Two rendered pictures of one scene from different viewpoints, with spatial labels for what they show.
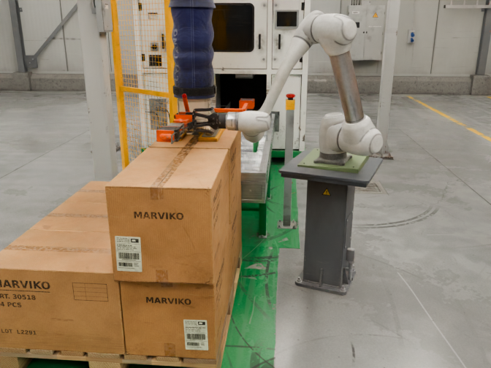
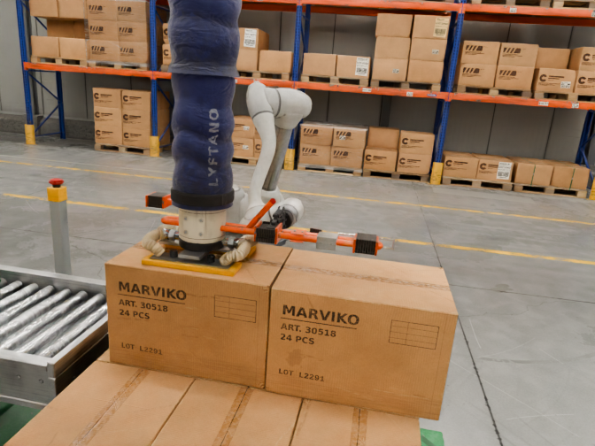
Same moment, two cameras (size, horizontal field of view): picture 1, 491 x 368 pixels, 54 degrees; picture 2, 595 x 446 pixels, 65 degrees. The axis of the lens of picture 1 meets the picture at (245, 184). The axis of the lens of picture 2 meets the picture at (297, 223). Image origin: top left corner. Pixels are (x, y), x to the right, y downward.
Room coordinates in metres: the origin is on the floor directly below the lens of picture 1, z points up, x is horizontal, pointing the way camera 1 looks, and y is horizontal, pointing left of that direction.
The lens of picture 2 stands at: (2.09, 1.89, 1.60)
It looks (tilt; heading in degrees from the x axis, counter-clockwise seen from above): 17 degrees down; 275
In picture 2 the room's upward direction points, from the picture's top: 4 degrees clockwise
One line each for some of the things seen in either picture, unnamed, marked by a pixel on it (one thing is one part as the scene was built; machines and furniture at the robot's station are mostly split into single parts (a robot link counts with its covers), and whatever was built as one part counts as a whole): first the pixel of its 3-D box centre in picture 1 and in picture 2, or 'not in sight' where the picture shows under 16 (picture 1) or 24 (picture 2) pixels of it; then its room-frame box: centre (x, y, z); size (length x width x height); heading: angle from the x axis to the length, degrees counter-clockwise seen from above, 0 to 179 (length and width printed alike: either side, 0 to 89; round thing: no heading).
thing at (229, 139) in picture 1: (200, 169); (205, 302); (2.57, 0.25, 0.75); 0.60 x 0.40 x 0.40; 175
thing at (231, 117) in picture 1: (232, 121); (286, 216); (2.29, 0.06, 1.07); 0.09 x 0.06 x 0.09; 175
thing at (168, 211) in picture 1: (176, 208); (359, 326); (1.97, 0.30, 0.74); 0.60 x 0.40 x 0.40; 176
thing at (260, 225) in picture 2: (185, 119); (268, 232); (2.33, 0.30, 1.07); 0.10 x 0.08 x 0.06; 85
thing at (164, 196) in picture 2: (246, 104); (158, 200); (2.86, -0.01, 1.07); 0.09 x 0.08 x 0.05; 85
